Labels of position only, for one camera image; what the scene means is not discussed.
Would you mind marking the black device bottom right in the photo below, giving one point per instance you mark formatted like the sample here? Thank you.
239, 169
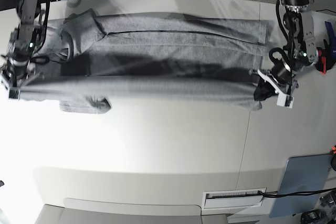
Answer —
314, 216

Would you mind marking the grey blue tablet board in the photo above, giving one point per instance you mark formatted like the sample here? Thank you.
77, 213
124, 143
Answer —
302, 173

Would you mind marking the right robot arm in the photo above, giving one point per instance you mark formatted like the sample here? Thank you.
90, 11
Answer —
25, 40

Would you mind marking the white table cable grommet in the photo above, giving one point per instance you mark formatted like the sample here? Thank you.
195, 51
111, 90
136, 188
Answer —
232, 199

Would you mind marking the grey T-shirt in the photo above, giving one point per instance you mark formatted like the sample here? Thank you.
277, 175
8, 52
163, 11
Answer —
92, 58

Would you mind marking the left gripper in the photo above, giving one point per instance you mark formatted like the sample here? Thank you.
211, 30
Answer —
272, 82

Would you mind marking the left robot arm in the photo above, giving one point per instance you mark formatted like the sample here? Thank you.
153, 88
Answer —
296, 23

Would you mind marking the orange black tool at edge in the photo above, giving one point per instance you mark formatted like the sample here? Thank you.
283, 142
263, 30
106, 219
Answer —
333, 158

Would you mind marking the blue handled tool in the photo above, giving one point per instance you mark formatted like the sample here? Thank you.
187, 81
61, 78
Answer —
331, 33

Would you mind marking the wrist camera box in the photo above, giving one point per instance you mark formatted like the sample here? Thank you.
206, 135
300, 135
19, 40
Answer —
285, 100
14, 94

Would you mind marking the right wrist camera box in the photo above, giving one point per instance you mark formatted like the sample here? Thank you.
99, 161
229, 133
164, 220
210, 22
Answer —
14, 94

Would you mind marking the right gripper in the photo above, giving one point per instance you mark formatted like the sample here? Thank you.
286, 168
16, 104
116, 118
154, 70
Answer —
18, 71

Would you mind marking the black and red clamp tool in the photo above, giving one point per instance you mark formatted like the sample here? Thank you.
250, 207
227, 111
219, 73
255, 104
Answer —
326, 58

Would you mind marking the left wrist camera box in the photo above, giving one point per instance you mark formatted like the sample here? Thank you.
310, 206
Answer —
285, 100

